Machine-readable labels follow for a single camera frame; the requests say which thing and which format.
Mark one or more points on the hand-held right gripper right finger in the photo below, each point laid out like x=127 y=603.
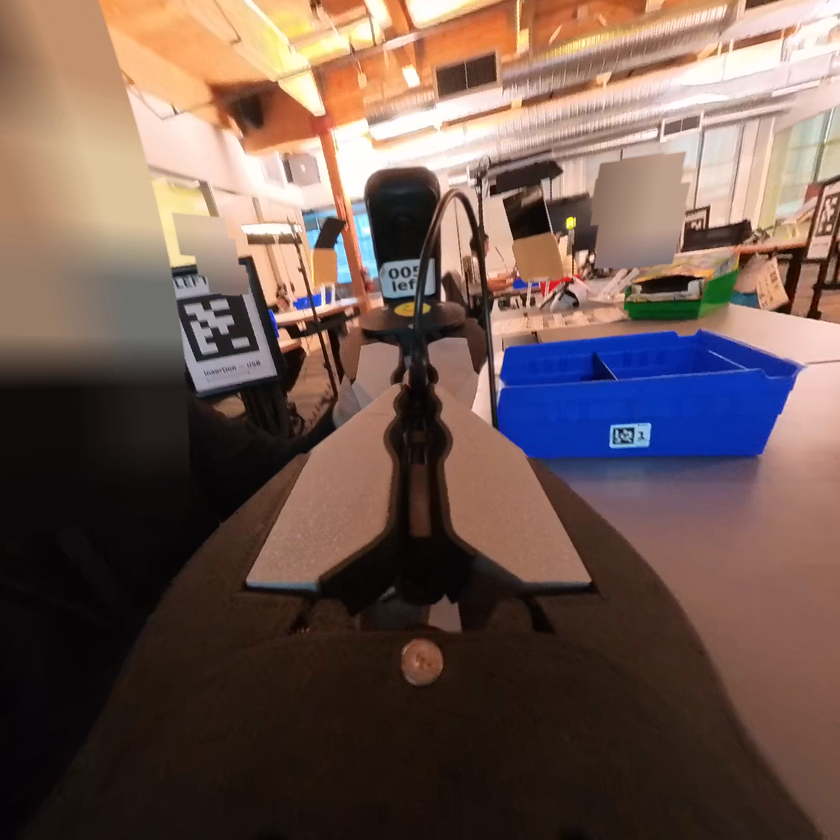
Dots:
x=518 y=518

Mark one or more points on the white printed paper sheet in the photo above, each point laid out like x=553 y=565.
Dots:
x=564 y=321

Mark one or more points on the black framed marker sign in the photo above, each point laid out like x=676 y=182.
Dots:
x=223 y=334

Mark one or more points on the person's left forearm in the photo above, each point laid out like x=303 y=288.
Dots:
x=262 y=453

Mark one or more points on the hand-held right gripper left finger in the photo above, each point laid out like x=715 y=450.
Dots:
x=321 y=518

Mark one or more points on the green cardboard box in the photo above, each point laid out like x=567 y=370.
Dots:
x=682 y=302

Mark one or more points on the tan tilted board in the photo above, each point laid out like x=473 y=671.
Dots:
x=538 y=259

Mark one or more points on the marker sign on stand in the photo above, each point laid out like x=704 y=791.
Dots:
x=828 y=216

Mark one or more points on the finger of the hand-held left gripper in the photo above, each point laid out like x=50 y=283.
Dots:
x=459 y=367
x=374 y=371

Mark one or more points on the person's dark clothed body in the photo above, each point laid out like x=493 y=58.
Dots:
x=98 y=623

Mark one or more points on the blue plastic bin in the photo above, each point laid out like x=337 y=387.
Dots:
x=689 y=407

